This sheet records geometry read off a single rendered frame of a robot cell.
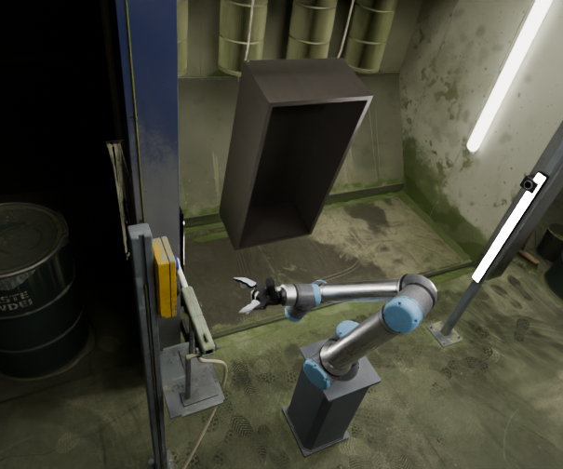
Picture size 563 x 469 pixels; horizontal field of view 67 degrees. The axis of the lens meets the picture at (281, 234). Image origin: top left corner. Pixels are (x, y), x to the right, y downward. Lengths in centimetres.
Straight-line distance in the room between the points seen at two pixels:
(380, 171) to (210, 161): 176
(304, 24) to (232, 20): 56
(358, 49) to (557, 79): 146
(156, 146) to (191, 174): 196
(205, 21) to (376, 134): 195
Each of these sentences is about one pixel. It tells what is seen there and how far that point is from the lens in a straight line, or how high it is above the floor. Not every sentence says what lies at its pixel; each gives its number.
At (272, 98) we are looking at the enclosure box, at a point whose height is 164.
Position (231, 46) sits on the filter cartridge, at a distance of 334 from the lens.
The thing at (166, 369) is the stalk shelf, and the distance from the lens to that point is 197.
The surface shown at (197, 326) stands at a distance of 165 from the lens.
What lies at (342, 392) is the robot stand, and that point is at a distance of 218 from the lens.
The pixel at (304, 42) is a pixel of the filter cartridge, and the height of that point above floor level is 150.
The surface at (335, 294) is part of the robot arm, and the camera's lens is 185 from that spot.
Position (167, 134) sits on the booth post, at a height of 167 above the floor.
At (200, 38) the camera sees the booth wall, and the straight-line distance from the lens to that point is 362.
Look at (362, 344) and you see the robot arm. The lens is 168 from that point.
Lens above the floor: 246
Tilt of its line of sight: 40 degrees down
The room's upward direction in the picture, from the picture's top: 11 degrees clockwise
